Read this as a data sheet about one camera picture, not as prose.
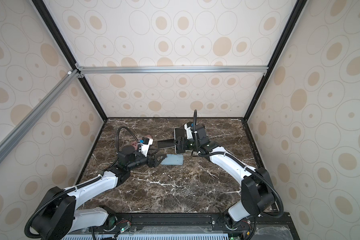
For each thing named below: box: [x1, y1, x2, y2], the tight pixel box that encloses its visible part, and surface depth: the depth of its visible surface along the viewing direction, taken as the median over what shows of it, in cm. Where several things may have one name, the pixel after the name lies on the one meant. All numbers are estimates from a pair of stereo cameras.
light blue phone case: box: [161, 154, 184, 166], surface depth 97 cm
